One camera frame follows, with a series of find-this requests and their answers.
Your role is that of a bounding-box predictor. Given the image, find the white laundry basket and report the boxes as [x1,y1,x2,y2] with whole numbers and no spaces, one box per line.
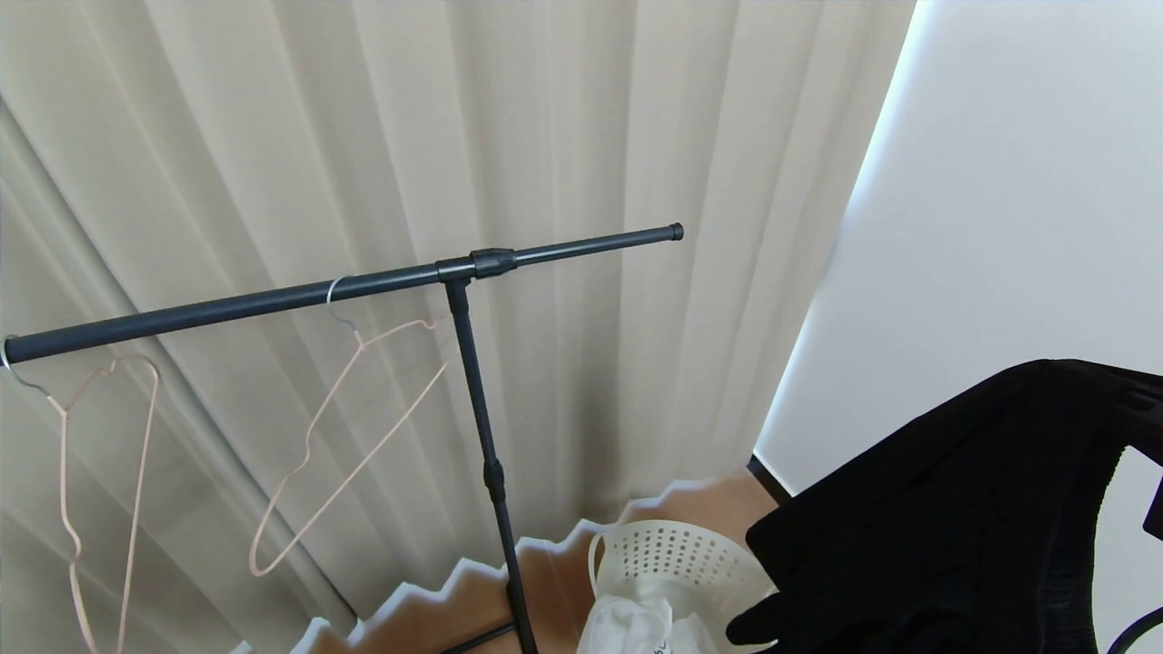
[586,520,782,654]

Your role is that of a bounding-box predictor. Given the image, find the black shorts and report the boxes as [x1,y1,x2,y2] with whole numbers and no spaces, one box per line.
[727,359,1163,654]

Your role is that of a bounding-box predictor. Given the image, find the black clothes rack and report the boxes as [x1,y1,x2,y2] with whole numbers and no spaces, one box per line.
[0,222,684,654]

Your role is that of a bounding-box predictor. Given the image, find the white printed T-shirt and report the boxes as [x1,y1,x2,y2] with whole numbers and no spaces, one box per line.
[577,581,728,654]

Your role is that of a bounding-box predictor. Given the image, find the pink clothes hanger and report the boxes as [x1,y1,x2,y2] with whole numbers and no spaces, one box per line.
[249,277,455,579]
[0,334,161,654]

